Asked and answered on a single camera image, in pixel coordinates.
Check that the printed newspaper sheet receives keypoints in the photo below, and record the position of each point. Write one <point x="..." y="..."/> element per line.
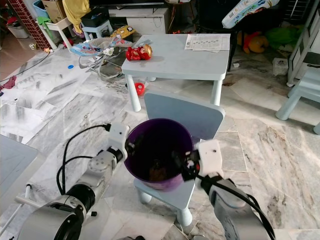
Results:
<point x="207" y="42"/>

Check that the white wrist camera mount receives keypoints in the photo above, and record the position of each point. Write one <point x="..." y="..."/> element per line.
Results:
<point x="118" y="139"/>
<point x="210" y="157"/>

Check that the black storage box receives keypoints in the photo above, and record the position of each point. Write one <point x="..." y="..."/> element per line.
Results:
<point x="94" y="17"/>

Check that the small red floor toy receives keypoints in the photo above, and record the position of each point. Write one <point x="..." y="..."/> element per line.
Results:
<point x="139" y="89"/>

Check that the white low cabinet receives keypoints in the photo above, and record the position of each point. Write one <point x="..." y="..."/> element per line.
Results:
<point x="145" y="20"/>

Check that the red brick tile pillar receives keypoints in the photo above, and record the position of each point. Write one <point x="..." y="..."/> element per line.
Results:
<point x="32" y="25"/>

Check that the brown cardboard box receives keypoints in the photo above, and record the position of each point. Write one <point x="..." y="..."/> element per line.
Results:
<point x="54" y="9"/>

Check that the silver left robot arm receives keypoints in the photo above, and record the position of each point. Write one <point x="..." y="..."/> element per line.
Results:
<point x="90" y="175"/>

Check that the small blue lid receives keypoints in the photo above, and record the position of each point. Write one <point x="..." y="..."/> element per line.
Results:
<point x="71" y="65"/>

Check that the yellow stuffed toy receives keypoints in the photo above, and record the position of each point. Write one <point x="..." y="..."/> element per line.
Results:
<point x="256" y="44"/>

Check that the pale blue furniture piece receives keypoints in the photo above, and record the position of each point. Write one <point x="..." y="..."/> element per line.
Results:
<point x="305" y="87"/>

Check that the light blue kids table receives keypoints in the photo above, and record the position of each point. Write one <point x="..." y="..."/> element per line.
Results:
<point x="180" y="62"/>

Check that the yellow patterned toy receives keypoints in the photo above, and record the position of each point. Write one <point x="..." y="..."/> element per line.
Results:
<point x="123" y="32"/>

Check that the small white side table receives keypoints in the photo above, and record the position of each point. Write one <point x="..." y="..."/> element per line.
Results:
<point x="59" y="26"/>

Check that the red doll toy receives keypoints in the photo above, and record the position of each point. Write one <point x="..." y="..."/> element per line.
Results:
<point x="138" y="53"/>

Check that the brown wrapper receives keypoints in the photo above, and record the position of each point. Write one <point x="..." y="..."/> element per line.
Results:
<point x="157" y="174"/>

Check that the small white box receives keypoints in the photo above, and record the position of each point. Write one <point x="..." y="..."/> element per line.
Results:
<point x="280" y="66"/>

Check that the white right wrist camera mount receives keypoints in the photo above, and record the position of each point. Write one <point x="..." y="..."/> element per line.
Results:
<point x="210" y="157"/>

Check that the yellow hanging cloth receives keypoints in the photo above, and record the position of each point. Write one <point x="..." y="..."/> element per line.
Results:
<point x="76" y="12"/>

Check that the white patterned plastic bag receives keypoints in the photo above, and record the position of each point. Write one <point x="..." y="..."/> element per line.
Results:
<point x="250" y="12"/>

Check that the green stuffed toy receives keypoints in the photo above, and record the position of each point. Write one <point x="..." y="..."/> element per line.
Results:
<point x="284" y="36"/>

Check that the purple plastic bucket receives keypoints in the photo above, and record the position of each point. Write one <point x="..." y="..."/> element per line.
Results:
<point x="160" y="142"/>

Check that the small light blue chair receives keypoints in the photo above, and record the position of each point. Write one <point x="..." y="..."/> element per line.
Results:
<point x="190" y="110"/>

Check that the light blue plastic stool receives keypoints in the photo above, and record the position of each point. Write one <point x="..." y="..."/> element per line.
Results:
<point x="97" y="31"/>

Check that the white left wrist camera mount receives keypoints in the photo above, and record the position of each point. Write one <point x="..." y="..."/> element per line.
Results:
<point x="118" y="139"/>

